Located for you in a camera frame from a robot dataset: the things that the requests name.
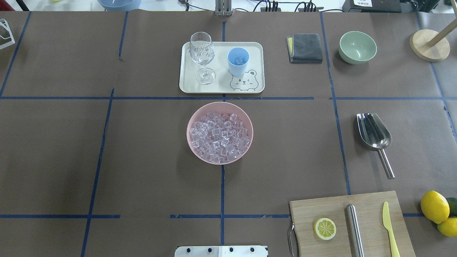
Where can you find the stainless steel scoop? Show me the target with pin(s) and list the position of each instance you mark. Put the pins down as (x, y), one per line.
(376, 137)

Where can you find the clear ice cubes pile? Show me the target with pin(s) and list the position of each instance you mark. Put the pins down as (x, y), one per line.
(219, 138)

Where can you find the light blue plastic cup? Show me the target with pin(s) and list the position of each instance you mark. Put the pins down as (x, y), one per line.
(237, 59)

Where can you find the pink plastic bowl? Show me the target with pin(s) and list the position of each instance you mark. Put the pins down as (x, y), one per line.
(220, 107)

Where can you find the cream bear tray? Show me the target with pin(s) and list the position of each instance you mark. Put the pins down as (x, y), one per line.
(252, 82)

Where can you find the clear wine glass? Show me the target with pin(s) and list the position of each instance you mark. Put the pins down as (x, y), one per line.
(202, 53)

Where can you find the grey folded cloth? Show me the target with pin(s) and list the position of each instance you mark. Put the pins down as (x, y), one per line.
(304, 48)

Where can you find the wooden cutting board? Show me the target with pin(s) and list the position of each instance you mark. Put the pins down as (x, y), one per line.
(374, 236)

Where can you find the half lemon slice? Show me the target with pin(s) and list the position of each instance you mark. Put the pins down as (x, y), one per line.
(324, 228)

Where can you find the green ceramic bowl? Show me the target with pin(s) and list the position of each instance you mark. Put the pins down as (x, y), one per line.
(356, 47)

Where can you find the steel cylindrical rod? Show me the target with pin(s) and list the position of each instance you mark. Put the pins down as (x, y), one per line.
(354, 231)

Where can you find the yellow plastic knife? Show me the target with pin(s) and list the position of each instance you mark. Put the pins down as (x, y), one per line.
(386, 221)

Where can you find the wooden stand with pegs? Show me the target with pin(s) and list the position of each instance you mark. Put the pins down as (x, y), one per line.
(430, 42)

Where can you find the whole yellow lemon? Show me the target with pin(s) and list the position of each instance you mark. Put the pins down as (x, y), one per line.
(435, 207)

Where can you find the green lime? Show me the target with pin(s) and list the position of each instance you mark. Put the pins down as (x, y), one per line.
(452, 202)

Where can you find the aluminium frame post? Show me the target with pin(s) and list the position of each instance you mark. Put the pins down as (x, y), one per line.
(223, 8)

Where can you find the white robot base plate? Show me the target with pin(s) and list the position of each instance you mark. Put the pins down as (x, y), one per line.
(222, 251)

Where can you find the white wire rack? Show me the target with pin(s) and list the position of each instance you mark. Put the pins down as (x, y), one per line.
(6, 35)

